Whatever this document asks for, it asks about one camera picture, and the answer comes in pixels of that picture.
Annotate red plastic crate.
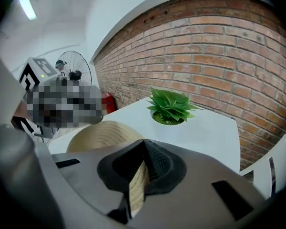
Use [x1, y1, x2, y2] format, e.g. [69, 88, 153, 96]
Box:
[101, 91, 117, 115]

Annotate person's left forearm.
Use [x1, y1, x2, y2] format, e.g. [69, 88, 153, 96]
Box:
[11, 101, 29, 118]

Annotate black standing fan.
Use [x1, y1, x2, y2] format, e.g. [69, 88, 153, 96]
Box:
[55, 51, 92, 97]

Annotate green potted plant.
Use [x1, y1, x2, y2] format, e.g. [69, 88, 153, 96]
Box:
[145, 86, 204, 126]

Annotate white table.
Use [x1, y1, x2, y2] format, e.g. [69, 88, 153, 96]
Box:
[48, 96, 241, 174]

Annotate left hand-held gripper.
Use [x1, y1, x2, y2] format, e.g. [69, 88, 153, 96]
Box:
[10, 57, 103, 139]

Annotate ceiling light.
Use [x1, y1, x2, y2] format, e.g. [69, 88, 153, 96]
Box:
[17, 0, 38, 21]

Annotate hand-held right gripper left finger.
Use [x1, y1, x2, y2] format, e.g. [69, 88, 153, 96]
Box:
[50, 139, 147, 225]

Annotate white chair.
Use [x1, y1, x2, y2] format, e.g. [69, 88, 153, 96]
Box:
[239, 134, 286, 201]

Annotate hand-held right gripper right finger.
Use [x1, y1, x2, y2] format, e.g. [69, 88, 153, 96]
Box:
[132, 139, 269, 229]

